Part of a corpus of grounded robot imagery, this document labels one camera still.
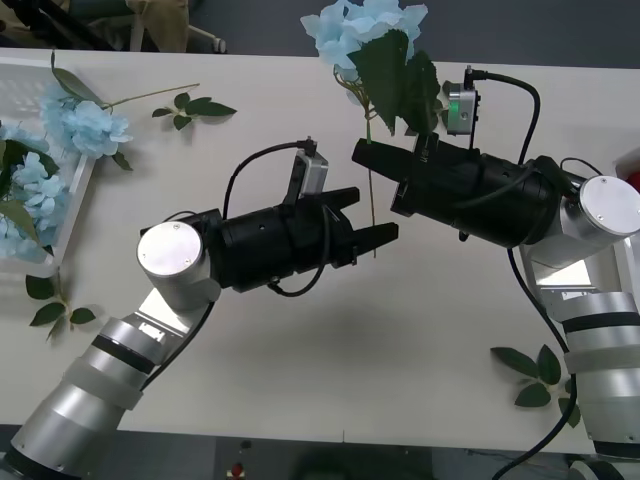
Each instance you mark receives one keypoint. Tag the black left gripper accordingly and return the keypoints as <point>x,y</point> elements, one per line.
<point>315,235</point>

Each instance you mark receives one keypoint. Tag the silver and black left arm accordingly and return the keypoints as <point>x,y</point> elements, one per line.
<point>170,250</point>

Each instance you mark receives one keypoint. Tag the silver and black right arm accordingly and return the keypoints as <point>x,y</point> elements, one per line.
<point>607,205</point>

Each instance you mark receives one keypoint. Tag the loose green leaf twig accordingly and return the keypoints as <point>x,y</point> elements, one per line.
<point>210,106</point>
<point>515,361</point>
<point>39,287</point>

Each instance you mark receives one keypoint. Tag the red rose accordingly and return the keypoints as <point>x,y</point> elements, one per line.
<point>635,182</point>

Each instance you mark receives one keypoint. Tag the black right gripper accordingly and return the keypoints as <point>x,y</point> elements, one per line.
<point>440,185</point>

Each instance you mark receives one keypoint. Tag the white office chair base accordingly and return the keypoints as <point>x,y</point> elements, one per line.
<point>200,27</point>

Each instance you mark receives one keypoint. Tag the shallow white ribbed box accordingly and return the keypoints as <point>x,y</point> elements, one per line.
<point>30,85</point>

